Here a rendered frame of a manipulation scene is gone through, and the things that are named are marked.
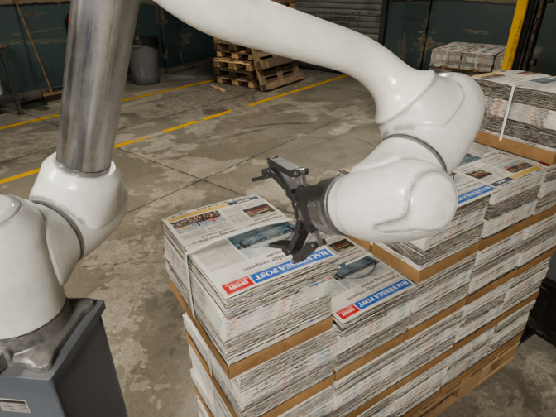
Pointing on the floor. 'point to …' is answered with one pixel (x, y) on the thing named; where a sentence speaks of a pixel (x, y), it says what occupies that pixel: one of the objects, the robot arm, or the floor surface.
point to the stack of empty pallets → (238, 60)
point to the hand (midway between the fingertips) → (268, 211)
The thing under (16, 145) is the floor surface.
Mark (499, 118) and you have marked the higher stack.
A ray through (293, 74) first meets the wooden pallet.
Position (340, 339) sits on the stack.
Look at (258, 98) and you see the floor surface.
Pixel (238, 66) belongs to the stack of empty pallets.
